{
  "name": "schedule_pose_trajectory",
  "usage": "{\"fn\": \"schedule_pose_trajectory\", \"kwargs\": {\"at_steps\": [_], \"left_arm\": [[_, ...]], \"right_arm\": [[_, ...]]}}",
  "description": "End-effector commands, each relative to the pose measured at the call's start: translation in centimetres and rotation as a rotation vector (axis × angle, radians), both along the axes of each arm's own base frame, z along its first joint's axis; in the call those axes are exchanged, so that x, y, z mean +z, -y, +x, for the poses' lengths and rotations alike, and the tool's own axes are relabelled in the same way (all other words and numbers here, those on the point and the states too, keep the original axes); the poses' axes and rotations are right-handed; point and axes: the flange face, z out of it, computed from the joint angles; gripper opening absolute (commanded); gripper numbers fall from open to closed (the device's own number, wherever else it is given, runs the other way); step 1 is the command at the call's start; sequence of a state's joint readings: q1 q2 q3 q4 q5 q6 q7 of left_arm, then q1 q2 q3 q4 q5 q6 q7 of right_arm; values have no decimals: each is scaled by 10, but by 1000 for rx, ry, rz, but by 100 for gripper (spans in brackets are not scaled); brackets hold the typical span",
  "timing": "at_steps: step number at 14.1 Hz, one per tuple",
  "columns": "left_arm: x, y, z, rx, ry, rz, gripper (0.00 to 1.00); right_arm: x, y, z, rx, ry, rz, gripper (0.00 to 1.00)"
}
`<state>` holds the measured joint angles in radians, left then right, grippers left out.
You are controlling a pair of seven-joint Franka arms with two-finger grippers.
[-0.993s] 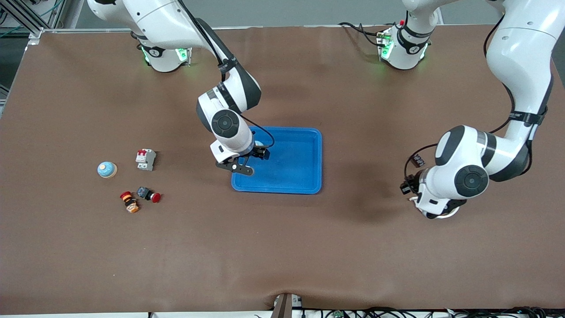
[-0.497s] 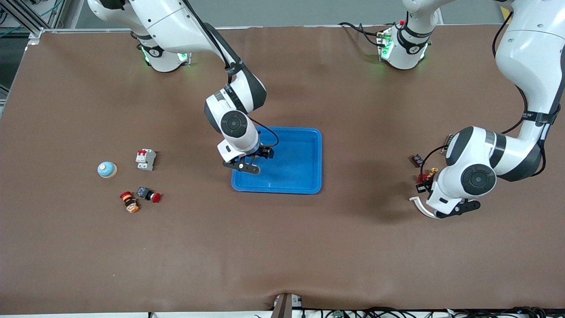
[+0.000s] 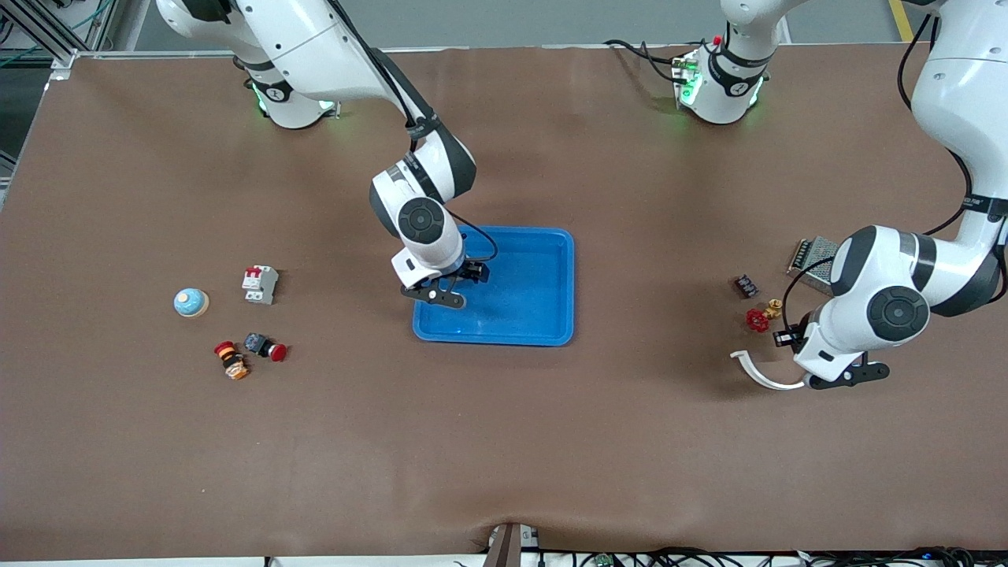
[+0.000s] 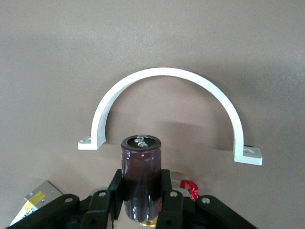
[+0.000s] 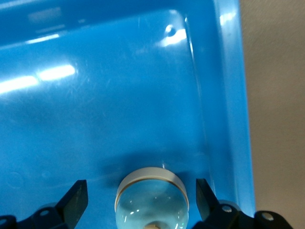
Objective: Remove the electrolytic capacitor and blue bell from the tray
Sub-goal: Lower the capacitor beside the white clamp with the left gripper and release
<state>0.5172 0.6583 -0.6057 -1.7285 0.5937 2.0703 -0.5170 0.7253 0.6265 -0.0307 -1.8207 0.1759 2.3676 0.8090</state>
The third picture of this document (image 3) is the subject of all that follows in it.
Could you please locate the light blue call bell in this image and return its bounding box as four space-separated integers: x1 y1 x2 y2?
173 287 210 319

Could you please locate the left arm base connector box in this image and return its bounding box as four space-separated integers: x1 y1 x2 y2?
672 49 703 109

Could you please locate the white curved plastic clamp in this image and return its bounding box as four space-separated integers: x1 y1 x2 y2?
729 350 808 391

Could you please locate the blue plastic tray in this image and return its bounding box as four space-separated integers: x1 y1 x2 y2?
412 225 576 347

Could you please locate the metal mesh power supply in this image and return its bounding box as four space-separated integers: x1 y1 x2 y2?
787 235 842 294

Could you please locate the brown table mat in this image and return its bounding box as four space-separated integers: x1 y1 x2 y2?
0 43 1008 561

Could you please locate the white red circuit breaker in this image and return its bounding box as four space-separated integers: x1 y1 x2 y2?
241 265 280 306

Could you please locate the red black push button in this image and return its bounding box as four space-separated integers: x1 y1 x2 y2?
243 332 289 363

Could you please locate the red yellow emergency stop button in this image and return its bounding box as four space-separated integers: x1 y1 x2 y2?
213 340 251 382

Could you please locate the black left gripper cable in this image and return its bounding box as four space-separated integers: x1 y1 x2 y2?
780 16 977 332

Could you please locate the red handle brass valve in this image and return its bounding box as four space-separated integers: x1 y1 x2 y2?
745 298 784 334

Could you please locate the black cable bundle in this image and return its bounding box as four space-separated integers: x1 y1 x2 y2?
543 547 1008 567

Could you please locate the black left arm base cable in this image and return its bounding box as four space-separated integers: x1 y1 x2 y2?
603 38 686 84

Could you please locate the aluminium frame corner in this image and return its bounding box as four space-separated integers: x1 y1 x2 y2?
0 0 119 83

